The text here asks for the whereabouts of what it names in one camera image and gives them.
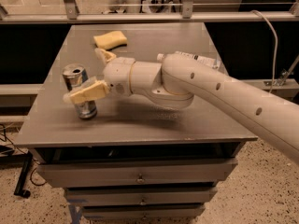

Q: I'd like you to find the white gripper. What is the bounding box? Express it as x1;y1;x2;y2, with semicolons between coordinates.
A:
63;48;135;105

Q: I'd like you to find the silver blue redbull can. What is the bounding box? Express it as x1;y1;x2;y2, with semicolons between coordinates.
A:
62;63;98;120

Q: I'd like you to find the yellow sponge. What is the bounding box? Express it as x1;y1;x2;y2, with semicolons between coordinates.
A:
93;31;127;50

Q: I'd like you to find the clear plastic water bottle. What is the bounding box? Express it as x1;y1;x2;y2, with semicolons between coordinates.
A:
157;51;220;70

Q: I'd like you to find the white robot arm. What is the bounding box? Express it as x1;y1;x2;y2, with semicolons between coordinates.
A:
64;53;299;164

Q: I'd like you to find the white cable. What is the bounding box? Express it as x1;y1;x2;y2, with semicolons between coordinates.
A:
250;9;278;94

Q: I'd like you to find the top grey drawer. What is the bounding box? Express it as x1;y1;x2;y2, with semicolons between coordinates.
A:
37;158;237;188

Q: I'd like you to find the middle grey drawer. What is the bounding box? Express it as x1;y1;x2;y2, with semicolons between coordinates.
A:
65;186;217;206

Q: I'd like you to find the grey metal railing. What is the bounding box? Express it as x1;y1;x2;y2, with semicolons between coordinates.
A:
0;0;299;24

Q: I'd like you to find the grey drawer cabinet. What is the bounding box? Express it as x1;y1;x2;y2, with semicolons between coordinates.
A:
13;22;258;221

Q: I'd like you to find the black floor cable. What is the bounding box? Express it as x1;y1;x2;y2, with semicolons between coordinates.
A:
0;123;47;188

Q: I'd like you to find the grey drawer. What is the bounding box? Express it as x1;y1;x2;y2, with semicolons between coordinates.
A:
37;158;237;188
82;203;205;220
65;186;217;206

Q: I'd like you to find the bottom grey drawer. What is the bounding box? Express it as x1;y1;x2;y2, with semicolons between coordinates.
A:
82;203;205;220

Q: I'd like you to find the black stand leg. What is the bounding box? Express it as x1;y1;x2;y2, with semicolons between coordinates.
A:
14;153;33;199

